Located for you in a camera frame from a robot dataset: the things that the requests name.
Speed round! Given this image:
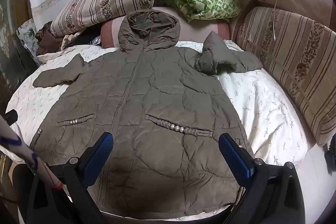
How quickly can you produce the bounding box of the olive hooded puffer jacket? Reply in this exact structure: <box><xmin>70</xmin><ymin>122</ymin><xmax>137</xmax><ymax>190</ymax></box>
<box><xmin>30</xmin><ymin>10</ymin><xmax>262</xmax><ymax>219</ymax></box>

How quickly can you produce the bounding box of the white leaf-print quilt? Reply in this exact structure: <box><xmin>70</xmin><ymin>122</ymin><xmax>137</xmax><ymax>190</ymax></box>
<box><xmin>7</xmin><ymin>41</ymin><xmax>307</xmax><ymax>219</ymax></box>

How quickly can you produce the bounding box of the striped brown bolster quilt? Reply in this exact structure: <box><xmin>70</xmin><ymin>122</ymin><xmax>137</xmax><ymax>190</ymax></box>
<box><xmin>236</xmin><ymin>7</ymin><xmax>335</xmax><ymax>146</ymax></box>

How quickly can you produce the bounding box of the dark brown garment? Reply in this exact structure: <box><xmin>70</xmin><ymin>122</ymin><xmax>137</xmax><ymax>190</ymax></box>
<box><xmin>35</xmin><ymin>22</ymin><xmax>63</xmax><ymax>56</ymax></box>

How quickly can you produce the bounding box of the cream floral cloth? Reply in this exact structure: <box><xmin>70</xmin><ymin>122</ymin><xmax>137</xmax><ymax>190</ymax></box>
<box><xmin>60</xmin><ymin>31</ymin><xmax>81</xmax><ymax>51</ymax></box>

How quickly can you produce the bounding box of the floral plastic bag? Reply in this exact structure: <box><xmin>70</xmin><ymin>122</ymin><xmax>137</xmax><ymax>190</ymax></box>
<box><xmin>16</xmin><ymin>19</ymin><xmax>39</xmax><ymax>60</ymax></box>

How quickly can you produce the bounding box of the pink quilted pillow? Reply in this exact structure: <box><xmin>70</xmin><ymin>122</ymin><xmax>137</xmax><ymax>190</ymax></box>
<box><xmin>101</xmin><ymin>7</ymin><xmax>230</xmax><ymax>48</ymax></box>

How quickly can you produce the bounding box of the wooden glass-door cabinet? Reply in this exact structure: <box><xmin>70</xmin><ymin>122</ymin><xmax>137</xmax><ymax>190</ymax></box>
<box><xmin>1</xmin><ymin>0</ymin><xmax>38</xmax><ymax>114</ymax></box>

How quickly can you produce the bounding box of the striped floral folded quilt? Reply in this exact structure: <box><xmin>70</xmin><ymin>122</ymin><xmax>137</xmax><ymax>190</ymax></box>
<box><xmin>50</xmin><ymin>0</ymin><xmax>154</xmax><ymax>38</ymax></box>

